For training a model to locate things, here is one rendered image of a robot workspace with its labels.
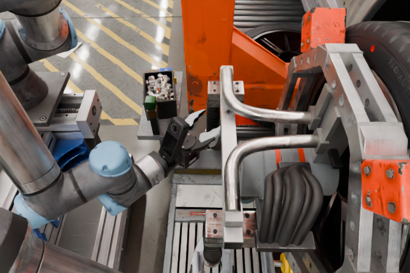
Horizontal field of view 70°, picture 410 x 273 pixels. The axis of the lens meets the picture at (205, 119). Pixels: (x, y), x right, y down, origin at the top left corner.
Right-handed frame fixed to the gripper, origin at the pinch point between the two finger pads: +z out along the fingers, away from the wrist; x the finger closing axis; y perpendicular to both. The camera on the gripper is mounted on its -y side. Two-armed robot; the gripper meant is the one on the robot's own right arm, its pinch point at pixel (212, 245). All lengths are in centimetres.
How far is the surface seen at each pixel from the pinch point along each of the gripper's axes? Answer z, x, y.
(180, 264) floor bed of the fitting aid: 15, 12, -77
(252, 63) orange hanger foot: 65, -14, -5
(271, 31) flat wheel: 128, -33, -33
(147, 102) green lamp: 56, 24, -17
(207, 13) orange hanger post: 62, 2, 15
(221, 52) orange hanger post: 63, -3, 1
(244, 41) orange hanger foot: 73, -11, -1
